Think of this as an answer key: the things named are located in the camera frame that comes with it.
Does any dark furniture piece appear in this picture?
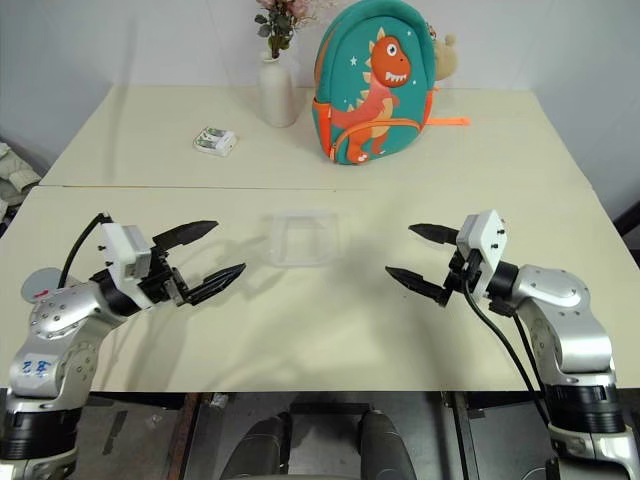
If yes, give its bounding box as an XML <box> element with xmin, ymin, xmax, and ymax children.
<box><xmin>613</xmin><ymin>199</ymin><xmax>640</xmax><ymax>236</ymax></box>

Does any pink flower bouquet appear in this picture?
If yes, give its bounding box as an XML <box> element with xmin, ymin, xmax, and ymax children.
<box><xmin>253</xmin><ymin>0</ymin><xmax>314</xmax><ymax>59</ymax></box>

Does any rusty brown metal bar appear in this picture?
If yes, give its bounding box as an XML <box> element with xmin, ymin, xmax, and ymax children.
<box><xmin>167</xmin><ymin>392</ymin><xmax>201</xmax><ymax>480</ymax></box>

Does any beige plush toy pendant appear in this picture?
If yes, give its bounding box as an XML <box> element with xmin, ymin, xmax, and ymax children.
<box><xmin>432</xmin><ymin>32</ymin><xmax>461</xmax><ymax>81</ymax></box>

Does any white ceramic vase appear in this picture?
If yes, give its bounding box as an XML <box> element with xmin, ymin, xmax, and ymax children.
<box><xmin>257</xmin><ymin>51</ymin><xmax>296</xmax><ymax>128</ymax></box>

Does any teal dinosaur backpack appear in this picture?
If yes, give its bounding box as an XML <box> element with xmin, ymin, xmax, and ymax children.
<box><xmin>312</xmin><ymin>0</ymin><xmax>473</xmax><ymax>166</ymax></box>

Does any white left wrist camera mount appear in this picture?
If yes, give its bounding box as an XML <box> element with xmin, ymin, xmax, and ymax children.
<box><xmin>99</xmin><ymin>222</ymin><xmax>156</xmax><ymax>309</ymax></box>

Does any clear plastic container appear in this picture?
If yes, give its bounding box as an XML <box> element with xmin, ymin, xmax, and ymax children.
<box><xmin>259</xmin><ymin>210</ymin><xmax>344</xmax><ymax>269</ymax></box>

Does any small white green box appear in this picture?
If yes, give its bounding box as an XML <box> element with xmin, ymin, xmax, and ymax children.
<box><xmin>192</xmin><ymin>127</ymin><xmax>239</xmax><ymax>158</ymax></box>

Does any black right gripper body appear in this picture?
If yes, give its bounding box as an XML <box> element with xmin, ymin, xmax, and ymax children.
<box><xmin>443</xmin><ymin>245</ymin><xmax>484</xmax><ymax>301</ymax></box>

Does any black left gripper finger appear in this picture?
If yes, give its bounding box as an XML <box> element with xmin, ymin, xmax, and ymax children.
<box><xmin>184</xmin><ymin>262</ymin><xmax>248</xmax><ymax>308</ymax></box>
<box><xmin>151</xmin><ymin>219</ymin><xmax>220</xmax><ymax>250</ymax></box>

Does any beige crumpled clothing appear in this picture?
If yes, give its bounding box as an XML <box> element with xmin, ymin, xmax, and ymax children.
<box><xmin>0</xmin><ymin>142</ymin><xmax>44</xmax><ymax>211</ymax></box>

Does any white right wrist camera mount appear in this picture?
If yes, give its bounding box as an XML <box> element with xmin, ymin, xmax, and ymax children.
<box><xmin>457</xmin><ymin>209</ymin><xmax>512</xmax><ymax>301</ymax></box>

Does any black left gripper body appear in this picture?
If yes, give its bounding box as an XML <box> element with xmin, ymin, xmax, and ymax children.
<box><xmin>136</xmin><ymin>244</ymin><xmax>195</xmax><ymax>308</ymax></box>

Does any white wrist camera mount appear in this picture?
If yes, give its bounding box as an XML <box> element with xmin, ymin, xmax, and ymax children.
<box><xmin>457</xmin><ymin>209</ymin><xmax>512</xmax><ymax>301</ymax></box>
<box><xmin>99</xmin><ymin>222</ymin><xmax>156</xmax><ymax>309</ymax></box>

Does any black metal table leg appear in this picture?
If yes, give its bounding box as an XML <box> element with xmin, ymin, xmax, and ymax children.
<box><xmin>442</xmin><ymin>391</ymin><xmax>476</xmax><ymax>480</ymax></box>

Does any dark rounded shape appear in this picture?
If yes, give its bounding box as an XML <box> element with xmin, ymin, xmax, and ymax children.
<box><xmin>357</xmin><ymin>407</ymin><xmax>426</xmax><ymax>480</ymax></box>
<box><xmin>219</xmin><ymin>412</ymin><xmax>294</xmax><ymax>480</ymax></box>

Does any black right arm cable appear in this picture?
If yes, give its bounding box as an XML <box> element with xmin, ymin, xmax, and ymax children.
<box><xmin>463</xmin><ymin>269</ymin><xmax>554</xmax><ymax>426</ymax></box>

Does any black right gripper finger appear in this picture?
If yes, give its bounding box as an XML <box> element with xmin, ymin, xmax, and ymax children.
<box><xmin>408</xmin><ymin>222</ymin><xmax>461</xmax><ymax>246</ymax></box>
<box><xmin>384</xmin><ymin>266</ymin><xmax>452</xmax><ymax>308</ymax></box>

